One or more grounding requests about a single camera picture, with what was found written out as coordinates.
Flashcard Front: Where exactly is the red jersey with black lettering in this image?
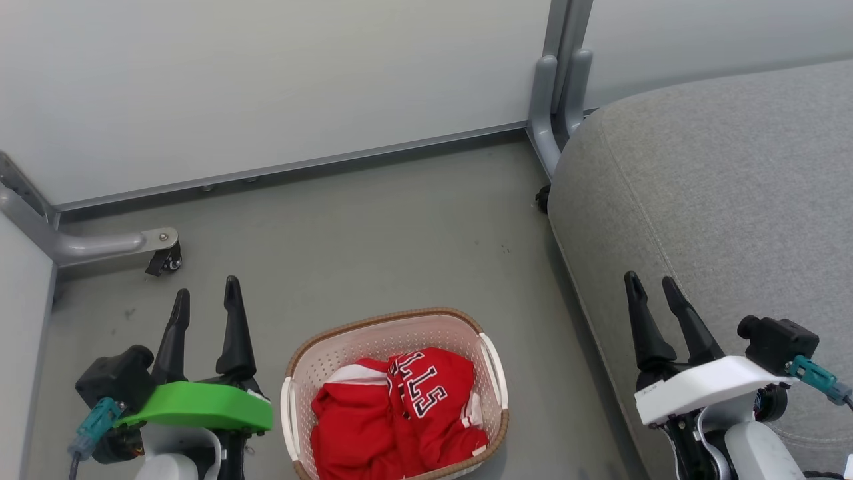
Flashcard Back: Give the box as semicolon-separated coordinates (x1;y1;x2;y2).
385;346;490;467

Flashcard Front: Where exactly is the teal right cable connector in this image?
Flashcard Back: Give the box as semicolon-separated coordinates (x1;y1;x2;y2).
784;355;853;407

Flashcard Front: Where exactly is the red garment with white stripe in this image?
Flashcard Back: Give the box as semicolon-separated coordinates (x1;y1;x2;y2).
310;358;427;480

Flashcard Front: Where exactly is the grey partition corner post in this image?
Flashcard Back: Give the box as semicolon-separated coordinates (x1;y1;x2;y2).
526;0;594;182

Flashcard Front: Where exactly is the grey partition bottom rail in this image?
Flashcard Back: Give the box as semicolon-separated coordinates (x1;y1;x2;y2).
52;120;534;215

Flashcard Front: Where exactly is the grey fabric sofa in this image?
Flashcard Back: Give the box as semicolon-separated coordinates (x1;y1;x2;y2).
546;59;853;480

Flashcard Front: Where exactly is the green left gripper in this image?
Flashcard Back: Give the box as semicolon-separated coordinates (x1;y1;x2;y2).
117;275;274;480

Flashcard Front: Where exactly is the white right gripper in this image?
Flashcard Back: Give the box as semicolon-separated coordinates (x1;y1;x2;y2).
624;270;794;434

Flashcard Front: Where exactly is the black caster wheel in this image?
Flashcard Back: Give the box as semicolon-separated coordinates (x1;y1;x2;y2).
145;241;183;277

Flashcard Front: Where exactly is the grey partition foot with plate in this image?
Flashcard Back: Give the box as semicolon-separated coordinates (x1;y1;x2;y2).
0;152;179;269

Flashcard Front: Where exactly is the teal left cable connector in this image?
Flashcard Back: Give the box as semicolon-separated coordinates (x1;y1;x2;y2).
67;397;127;462

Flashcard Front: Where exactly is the white perforated laundry basket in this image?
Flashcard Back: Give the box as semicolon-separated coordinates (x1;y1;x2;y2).
280;307;510;480

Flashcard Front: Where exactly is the teal cable connector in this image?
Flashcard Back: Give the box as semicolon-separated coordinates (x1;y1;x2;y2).
784;355;853;407
67;397;127;462

